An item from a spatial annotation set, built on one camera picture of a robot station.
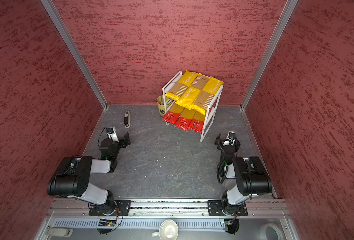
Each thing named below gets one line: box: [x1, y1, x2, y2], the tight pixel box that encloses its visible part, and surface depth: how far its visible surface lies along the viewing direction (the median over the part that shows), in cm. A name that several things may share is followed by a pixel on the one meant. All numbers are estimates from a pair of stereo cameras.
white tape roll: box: [259, 223, 284, 240], surface depth 68 cm
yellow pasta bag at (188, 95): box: [175, 73, 210, 108], surface depth 81 cm
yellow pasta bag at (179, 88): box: [164, 70, 199, 101], surface depth 85 cm
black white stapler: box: [123, 110, 131, 129], surface depth 109 cm
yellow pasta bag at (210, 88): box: [189, 76, 224, 116], surface depth 79 cm
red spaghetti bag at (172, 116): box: [161, 102, 185, 126], surface depth 93 cm
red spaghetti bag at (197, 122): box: [187, 110, 206, 134], surface depth 87 cm
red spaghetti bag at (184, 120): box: [174, 108, 196, 132], surface depth 90 cm
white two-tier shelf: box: [162, 71, 224, 142], surface depth 85 cm
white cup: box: [152, 219, 179, 240], surface depth 68 cm
